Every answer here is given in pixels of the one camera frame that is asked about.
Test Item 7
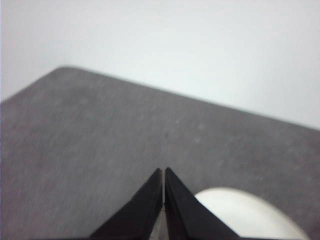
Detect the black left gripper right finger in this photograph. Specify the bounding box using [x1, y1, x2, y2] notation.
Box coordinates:
[163, 166, 241, 240]

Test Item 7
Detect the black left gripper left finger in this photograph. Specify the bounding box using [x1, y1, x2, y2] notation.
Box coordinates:
[89, 168, 164, 240]

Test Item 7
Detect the white round plate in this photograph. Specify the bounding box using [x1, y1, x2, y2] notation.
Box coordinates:
[194, 187, 310, 240]

